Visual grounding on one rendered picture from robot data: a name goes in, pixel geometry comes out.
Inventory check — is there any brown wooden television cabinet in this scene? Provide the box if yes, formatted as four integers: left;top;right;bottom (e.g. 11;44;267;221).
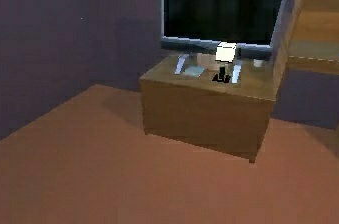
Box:
139;53;290;164

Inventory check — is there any pale blue flat card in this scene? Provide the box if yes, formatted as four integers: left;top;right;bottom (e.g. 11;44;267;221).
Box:
182;65;206;78

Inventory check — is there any white cube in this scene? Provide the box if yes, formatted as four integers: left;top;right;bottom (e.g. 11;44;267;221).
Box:
215;41;238;63

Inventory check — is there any black television set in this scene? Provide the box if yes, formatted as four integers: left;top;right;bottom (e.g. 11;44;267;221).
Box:
160;0;294;85

